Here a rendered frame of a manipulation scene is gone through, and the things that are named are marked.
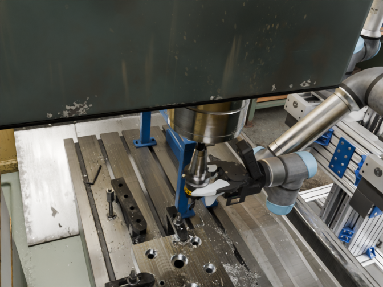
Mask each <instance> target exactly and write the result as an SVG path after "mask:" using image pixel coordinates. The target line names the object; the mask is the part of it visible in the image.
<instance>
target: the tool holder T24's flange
mask: <svg viewBox="0 0 383 287"><path fill-rule="evenodd" d="M189 165H190V164H188V165H186V166H185V168H184V175H183V179H186V180H187V181H185V184H186V185H187V186H189V187H191V188H196V189H200V188H205V187H206V186H208V185H209V183H210V177H211V172H209V173H208V172H207V174H206V176H204V177H202V178H196V177H193V176H191V175H190V174H189V173H188V168H189Z"/></svg>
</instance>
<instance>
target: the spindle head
mask: <svg viewBox="0 0 383 287"><path fill-rule="evenodd" d="M373 1H374V0H0V130H5V129H14V128H22V127H28V126H37V125H45V124H54V123H60V122H69V121H78V120H87V119H92V118H101V117H110V116H119V115H124V114H133V113H142V112H151V111H157V110H165V109H174V108H183V107H189V106H197V105H206V104H216V103H225V102H230V101H239V100H248V99H257V98H262V97H271V96H280V95H289V94H294V93H303V92H312V91H321V90H326V89H335V88H339V84H341V83H342V82H343V79H344V76H345V73H346V71H347V68H348V66H349V63H350V60H351V58H352V55H353V53H354V50H355V48H356V45H357V42H358V40H359V37H360V35H361V32H362V30H363V27H364V24H365V22H366V19H367V17H368V14H369V12H370V8H371V7H372V4H373Z"/></svg>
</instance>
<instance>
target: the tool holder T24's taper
mask: <svg viewBox="0 0 383 287"><path fill-rule="evenodd" d="M188 173H189V174H190V175H191V176H193V177H196V178H202V177H204V176H206V174H207V147H205V149H204V150H199V149H197V145H196V146H195V149H194V152H193V156H192V158H191V161H190V165H189V168H188Z"/></svg>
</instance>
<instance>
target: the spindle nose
mask: <svg viewBox="0 0 383 287"><path fill-rule="evenodd" d="M249 104H250V99H248V100H239V101H230V102H221V103H216V104H206V105H197V106H189V107H183V108H174V109H167V115H168V124H169V126H170V127H171V128H172V129H173V130H174V131H175V132H176V133H177V134H179V135H180V136H182V137H184V138H186V139H189V140H191V141H195V142H200V143H205V144H218V143H223V142H227V141H230V140H233V139H234V138H236V137H237V136H239V135H240V134H241V132H242V130H243V126H244V125H245V122H246V117H247V112H248V107H249Z"/></svg>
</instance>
